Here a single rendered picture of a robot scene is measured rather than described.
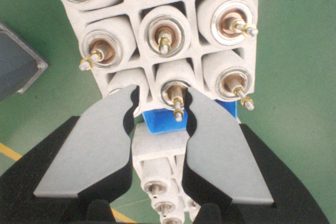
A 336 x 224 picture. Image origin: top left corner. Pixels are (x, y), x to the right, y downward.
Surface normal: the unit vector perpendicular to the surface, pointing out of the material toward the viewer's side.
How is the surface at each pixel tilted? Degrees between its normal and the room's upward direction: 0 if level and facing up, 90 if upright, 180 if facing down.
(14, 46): 90
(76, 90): 0
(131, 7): 0
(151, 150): 90
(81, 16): 0
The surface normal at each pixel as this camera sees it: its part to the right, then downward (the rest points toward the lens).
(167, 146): -0.23, -0.84
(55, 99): 0.00, 0.51
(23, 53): 0.79, -0.53
